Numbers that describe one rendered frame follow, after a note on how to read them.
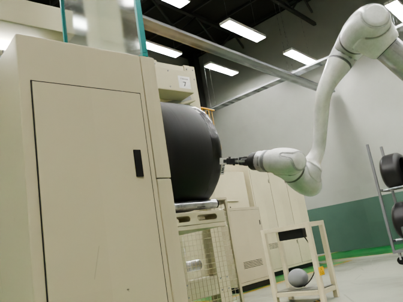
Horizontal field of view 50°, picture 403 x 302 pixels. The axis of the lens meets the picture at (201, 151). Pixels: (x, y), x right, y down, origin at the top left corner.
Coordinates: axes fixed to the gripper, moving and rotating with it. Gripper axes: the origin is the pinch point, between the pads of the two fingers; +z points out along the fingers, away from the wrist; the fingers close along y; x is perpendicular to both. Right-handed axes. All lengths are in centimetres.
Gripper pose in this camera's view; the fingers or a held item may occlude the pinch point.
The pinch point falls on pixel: (225, 161)
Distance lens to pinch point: 193.2
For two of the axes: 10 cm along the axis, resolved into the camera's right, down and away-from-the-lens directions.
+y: -7.8, -0.2, -6.3
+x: 0.0, 10.0, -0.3
